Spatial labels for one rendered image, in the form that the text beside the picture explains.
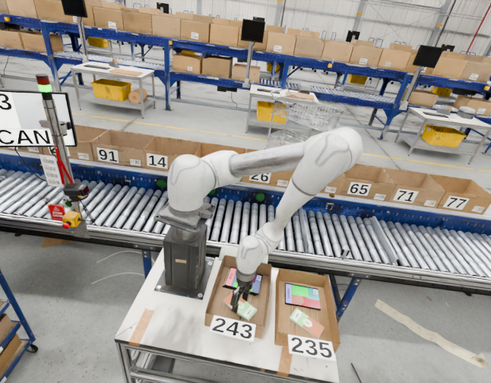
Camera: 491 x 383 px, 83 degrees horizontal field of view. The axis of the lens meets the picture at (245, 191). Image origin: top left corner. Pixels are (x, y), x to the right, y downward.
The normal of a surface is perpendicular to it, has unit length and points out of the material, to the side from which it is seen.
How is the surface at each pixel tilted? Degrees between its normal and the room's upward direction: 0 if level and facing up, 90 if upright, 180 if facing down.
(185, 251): 90
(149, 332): 0
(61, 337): 0
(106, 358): 0
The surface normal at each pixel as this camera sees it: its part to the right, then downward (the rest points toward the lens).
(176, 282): -0.13, 0.53
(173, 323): 0.12, -0.83
